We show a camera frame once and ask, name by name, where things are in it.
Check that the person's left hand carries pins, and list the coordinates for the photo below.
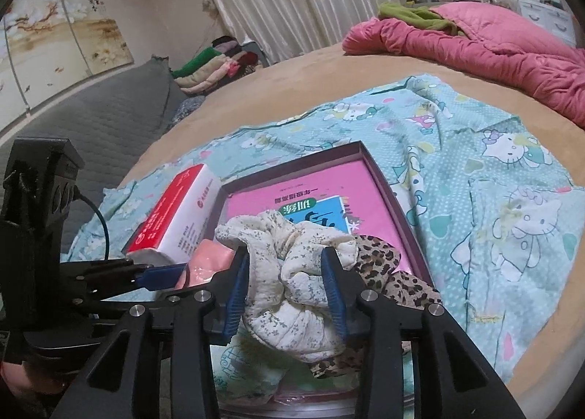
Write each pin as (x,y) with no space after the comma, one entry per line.
(27,382)

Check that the grey quilted headboard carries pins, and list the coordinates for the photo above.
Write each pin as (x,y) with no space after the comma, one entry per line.
(91,117)

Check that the dark speckled cloth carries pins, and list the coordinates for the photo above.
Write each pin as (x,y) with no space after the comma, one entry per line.
(189,108)

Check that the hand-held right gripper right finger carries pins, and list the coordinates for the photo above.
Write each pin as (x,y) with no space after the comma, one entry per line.
(333,291)

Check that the floral wall painting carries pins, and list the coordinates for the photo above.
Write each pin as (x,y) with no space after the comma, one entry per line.
(55,44)

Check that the white drawer cabinet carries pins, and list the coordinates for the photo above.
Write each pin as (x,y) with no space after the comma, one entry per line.
(544,17)

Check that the leopard print cloth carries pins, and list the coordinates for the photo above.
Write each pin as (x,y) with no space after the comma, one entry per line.
(393,284)

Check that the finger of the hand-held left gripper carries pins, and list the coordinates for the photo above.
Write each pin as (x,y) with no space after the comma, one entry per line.
(114,298)
(160,277)

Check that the stack of folded clothes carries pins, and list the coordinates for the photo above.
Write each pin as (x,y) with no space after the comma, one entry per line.
(205,67)

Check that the white floral cloth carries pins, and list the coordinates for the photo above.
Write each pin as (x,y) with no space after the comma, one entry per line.
(288,272)

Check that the green garment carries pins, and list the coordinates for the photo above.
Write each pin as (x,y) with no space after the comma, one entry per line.
(402,14)

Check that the pink quilt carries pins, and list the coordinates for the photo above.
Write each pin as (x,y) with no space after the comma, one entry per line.
(480,44)

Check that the tan bed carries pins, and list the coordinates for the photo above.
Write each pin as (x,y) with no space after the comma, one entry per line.
(297,94)

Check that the red tissue pack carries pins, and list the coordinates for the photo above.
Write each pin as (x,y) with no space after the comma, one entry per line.
(169,213)

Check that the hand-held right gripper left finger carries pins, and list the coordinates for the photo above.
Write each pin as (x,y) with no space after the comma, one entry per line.
(235,300)

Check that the dark cardboard box tray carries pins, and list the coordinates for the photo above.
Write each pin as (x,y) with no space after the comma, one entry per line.
(381,190)

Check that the cartoon cat printed blanket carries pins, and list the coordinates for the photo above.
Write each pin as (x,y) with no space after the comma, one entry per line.
(457,149)

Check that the pink book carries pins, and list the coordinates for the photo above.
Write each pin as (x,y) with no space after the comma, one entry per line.
(361,204)

